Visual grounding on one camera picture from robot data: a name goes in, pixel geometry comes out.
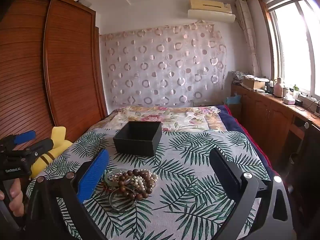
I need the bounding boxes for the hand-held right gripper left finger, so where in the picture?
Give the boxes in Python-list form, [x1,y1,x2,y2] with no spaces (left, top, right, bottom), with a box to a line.
[24,148,110,240]

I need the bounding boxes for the wooden side cabinet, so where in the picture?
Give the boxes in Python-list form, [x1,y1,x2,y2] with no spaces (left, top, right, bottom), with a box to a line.
[231,82,320,178]

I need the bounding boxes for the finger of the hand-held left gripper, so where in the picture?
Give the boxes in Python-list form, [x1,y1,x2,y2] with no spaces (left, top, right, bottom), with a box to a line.
[14,139,55,157]
[0,130,36,153]

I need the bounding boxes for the silver metal bangle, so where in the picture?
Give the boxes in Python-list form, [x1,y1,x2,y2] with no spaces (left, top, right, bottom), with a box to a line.
[109,187,137,212]

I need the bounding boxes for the cardboard box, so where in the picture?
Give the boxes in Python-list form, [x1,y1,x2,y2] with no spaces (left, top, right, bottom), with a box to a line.
[242,76,267,91]

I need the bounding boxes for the window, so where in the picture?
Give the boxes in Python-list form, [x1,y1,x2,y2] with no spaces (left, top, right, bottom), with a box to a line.
[257,0,320,98]

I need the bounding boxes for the red blanket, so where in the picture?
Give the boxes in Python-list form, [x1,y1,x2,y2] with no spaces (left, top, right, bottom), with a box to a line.
[223,105,278,179]

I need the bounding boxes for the pale green jade bangle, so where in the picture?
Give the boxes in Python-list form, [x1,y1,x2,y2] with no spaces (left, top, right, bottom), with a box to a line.
[104,169,126,188]

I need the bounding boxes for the floral quilt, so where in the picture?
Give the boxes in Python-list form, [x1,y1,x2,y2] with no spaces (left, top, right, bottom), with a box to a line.
[106,106,228,132]

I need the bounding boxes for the brown wooden bead bracelet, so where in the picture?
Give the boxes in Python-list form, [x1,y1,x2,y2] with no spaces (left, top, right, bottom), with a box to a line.
[117,169,157,201]

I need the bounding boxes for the person's left hand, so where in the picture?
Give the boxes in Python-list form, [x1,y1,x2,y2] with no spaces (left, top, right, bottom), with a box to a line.
[0,179,25,217]

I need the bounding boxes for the black box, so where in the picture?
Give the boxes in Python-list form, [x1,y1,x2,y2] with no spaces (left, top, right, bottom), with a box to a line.
[113,121,162,157]

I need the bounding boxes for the white pearl bracelet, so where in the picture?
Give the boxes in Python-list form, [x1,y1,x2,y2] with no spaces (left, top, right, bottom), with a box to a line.
[129,171,159,193]

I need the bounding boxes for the patterned window curtain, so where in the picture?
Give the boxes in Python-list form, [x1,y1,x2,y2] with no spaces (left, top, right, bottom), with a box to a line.
[235,0,261,77]

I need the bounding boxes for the navy blue blanket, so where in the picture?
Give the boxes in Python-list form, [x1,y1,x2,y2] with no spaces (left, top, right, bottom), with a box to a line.
[216,105,273,180]

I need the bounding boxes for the blue paper bag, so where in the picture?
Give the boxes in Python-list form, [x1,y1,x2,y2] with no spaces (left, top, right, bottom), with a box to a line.
[224,94,242,106]

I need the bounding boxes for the leaf print bed sheet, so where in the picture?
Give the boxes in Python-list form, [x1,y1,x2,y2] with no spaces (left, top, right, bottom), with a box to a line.
[26,129,272,240]

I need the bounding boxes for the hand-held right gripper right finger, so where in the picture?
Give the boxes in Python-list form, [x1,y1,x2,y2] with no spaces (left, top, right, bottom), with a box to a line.
[209,147,294,240]

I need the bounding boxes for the yellow plush toy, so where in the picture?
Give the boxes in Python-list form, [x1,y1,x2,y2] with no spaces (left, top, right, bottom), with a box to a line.
[29,126,74,180]

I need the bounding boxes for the wall air conditioner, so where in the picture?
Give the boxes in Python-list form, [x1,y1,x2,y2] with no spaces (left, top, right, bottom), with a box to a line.
[187,0,236,22]

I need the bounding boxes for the brown wooden wardrobe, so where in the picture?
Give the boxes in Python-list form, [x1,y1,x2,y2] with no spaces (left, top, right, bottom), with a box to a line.
[0,0,110,144]

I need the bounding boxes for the circle pattern sheer cloth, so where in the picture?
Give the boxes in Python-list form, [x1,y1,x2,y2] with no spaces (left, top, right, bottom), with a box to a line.
[99,22,228,108]

